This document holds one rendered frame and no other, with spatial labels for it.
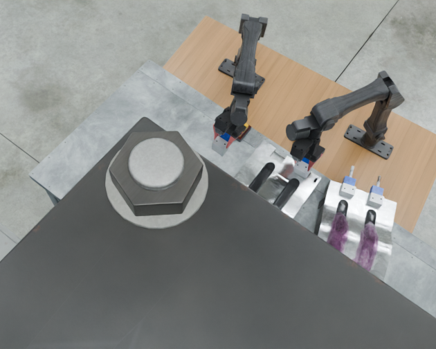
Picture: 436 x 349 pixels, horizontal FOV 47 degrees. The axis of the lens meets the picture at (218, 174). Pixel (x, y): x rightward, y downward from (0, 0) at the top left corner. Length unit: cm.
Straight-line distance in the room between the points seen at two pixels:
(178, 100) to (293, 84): 50
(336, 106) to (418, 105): 178
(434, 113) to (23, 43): 260
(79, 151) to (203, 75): 61
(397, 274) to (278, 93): 86
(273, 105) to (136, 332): 168
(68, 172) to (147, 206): 144
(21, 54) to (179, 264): 290
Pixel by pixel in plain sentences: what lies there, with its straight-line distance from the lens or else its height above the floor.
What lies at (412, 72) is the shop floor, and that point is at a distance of 355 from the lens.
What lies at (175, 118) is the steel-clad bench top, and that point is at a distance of 203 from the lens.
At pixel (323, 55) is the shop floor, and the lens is 340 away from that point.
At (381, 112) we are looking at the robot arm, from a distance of 185.
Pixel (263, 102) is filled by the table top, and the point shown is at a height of 80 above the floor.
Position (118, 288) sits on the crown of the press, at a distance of 53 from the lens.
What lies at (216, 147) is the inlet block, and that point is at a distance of 180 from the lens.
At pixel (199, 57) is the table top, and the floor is 80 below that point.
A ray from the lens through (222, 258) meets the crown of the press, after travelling 53.
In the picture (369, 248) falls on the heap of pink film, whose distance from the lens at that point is 181.
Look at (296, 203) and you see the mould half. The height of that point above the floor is 89.
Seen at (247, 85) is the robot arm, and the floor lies 120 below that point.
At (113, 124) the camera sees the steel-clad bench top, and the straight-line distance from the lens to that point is 202.
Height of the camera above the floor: 251
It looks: 64 degrees down
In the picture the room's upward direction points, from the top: 11 degrees clockwise
